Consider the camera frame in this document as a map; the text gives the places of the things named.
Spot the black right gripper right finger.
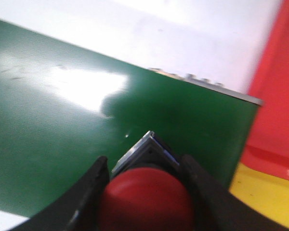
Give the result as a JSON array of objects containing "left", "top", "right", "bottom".
[{"left": 180, "top": 154, "right": 289, "bottom": 231}]

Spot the green conveyor belt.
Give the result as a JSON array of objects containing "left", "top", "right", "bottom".
[{"left": 0, "top": 20, "right": 259, "bottom": 217}]

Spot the red plastic tray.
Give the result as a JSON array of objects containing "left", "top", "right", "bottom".
[{"left": 241, "top": 0, "right": 289, "bottom": 180}]

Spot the aluminium conveyor side rail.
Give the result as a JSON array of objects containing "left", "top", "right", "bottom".
[{"left": 148, "top": 67, "right": 263, "bottom": 106}]

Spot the yellow plastic tray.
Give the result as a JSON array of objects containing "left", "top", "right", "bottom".
[{"left": 229, "top": 163, "right": 289, "bottom": 228}]

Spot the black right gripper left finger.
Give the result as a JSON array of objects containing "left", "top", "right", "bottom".
[{"left": 10, "top": 156, "right": 110, "bottom": 231}]

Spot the red mushroom push button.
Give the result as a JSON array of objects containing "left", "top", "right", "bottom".
[{"left": 97, "top": 131, "right": 196, "bottom": 231}]

